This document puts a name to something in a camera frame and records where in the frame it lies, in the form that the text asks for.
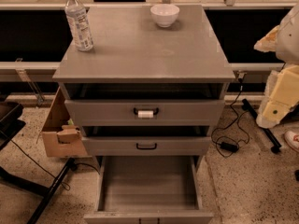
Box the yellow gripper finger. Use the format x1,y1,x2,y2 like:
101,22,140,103
254,25,279,52
256,65,299,129

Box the clear plastic water bottle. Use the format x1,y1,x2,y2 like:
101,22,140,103
64,0,93,51

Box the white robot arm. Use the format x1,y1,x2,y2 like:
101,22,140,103
254,4,299,128

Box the grey drawer cabinet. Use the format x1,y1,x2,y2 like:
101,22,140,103
52,4,236,158

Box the grey bottom drawer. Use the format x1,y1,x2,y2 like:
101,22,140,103
84,156,213,224

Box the grey drawer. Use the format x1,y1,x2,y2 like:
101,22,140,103
82,136,211,156
64,100,224,126
84,156,213,224

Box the grey middle drawer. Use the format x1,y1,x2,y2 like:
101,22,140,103
82,136,211,156

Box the grey top drawer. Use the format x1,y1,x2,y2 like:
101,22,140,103
64,100,224,126

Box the black stand leg right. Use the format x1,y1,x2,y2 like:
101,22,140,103
241,98,283,154

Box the white shoe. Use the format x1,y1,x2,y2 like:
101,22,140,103
284,131,299,152

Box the white ceramic bowl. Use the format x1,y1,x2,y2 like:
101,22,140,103
150,4,180,27

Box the brown cardboard box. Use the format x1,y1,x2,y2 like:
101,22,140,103
41,90,88,158

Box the black stand base left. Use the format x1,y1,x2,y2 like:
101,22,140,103
0,100,78,224

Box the black power adapter with cable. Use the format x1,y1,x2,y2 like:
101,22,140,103
211,82,249,158

